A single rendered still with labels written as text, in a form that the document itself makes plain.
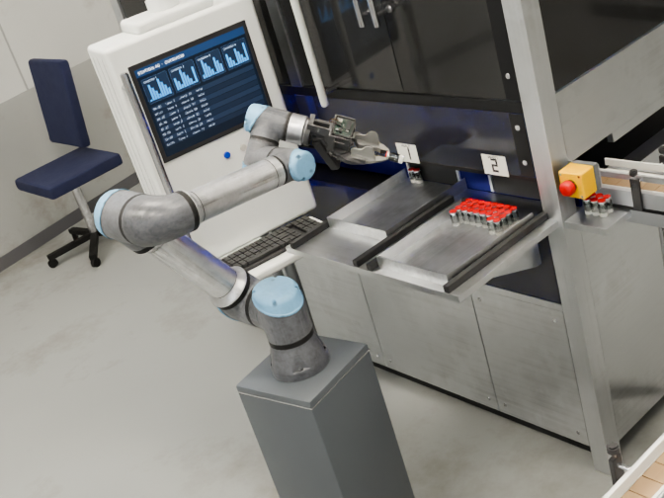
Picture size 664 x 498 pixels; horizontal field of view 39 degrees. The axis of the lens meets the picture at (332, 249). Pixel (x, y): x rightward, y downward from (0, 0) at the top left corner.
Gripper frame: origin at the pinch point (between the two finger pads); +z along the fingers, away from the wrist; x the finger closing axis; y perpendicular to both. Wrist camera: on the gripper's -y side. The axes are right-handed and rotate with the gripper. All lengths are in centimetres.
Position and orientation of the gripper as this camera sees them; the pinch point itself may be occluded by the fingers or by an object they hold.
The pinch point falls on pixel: (382, 155)
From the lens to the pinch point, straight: 239.6
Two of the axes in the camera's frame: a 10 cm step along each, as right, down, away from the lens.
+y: 0.8, -5.1, -8.5
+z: 9.7, 2.5, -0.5
